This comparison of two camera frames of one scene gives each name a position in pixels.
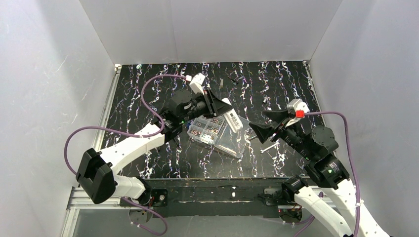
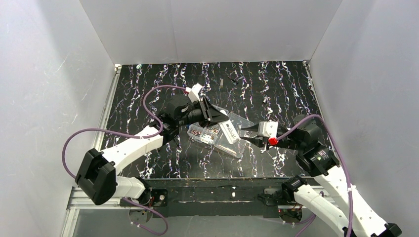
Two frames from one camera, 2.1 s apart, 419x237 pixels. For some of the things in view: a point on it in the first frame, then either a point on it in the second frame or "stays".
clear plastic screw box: (214, 130) stays
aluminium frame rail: (77, 199) stays
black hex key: (232, 80) stays
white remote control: (233, 118) to (229, 132)
